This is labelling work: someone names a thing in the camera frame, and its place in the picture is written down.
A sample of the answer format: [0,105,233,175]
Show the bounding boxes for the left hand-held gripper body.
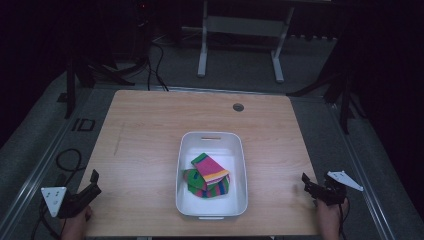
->
[40,185,98,220]

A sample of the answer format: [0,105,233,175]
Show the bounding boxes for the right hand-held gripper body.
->
[312,170,365,207]

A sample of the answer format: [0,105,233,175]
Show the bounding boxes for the person's left hand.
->
[60,205,94,240]

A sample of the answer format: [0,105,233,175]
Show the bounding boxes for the person's right hand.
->
[316,196,350,240]

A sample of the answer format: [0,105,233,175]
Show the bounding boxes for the black tripod stand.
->
[57,54,136,120]
[285,64,368,135]

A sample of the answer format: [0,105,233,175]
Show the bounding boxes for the pink striped sock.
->
[190,152,231,187]

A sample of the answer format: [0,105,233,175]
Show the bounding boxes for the white plastic bin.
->
[175,130,249,221]

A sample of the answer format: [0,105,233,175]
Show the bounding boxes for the green striped sock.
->
[182,168,232,200]

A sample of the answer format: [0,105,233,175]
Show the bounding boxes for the metal floor rail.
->
[324,99,398,240]
[0,87,98,240]

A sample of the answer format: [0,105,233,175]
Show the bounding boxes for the black looped cable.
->
[55,147,87,188]

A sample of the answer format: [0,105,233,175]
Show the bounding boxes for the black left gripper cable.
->
[38,198,65,240]

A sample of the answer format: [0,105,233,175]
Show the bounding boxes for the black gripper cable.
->
[38,198,65,240]
[337,197,350,240]

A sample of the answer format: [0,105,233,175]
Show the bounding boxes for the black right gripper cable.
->
[337,197,350,240]

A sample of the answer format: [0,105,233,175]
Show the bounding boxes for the black floor cable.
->
[145,41,170,92]

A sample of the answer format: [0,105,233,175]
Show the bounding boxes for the white metal desk frame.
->
[196,0,296,84]

